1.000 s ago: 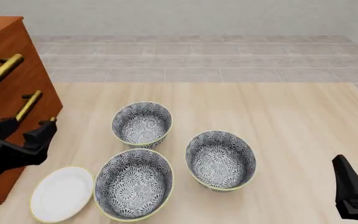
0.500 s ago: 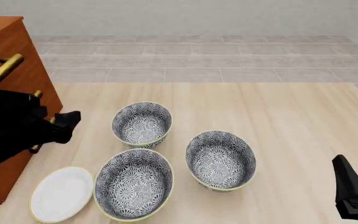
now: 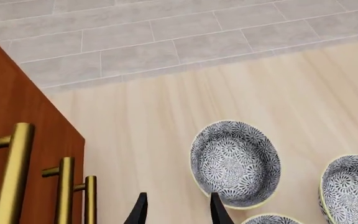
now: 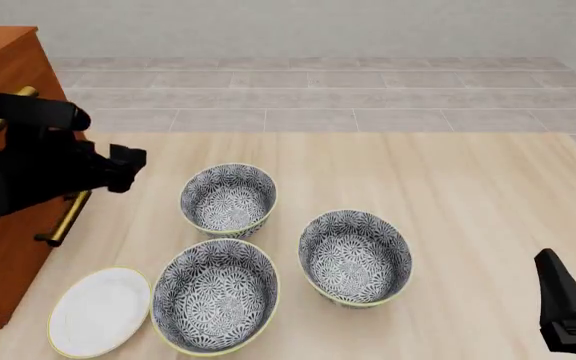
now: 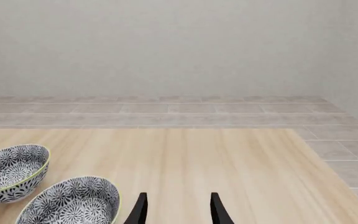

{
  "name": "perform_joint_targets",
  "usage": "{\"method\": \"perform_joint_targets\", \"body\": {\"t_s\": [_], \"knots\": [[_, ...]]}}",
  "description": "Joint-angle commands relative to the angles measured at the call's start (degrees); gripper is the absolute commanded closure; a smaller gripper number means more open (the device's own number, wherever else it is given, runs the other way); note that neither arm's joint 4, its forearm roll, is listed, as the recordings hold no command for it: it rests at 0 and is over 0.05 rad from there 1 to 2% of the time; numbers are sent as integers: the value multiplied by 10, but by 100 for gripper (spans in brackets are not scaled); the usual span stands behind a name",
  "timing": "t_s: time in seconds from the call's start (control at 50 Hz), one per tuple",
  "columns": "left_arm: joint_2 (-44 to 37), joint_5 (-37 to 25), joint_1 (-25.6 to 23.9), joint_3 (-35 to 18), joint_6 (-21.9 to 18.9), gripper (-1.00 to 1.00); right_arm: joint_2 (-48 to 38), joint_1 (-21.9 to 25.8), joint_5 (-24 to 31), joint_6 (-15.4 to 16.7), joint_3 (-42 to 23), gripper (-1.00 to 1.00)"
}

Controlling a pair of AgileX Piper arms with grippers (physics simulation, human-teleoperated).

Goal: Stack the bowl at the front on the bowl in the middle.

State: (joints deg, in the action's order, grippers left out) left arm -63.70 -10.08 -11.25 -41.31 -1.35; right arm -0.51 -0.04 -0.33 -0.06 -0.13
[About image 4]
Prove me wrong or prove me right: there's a white plate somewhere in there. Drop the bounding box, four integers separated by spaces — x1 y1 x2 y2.
47 265 153 359

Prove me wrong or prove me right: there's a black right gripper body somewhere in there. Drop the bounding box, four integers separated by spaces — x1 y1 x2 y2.
538 313 576 356

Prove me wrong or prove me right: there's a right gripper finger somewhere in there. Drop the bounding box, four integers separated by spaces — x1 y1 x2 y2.
533 247 576 322

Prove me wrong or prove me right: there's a patterned black white bowl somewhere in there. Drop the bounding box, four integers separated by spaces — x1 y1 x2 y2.
296 209 414 310
178 162 279 240
149 237 282 357

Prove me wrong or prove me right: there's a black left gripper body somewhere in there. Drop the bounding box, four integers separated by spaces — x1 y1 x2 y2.
93 143 148 195

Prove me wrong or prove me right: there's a wooden cabinet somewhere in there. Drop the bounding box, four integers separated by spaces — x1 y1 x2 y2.
0 25 94 330

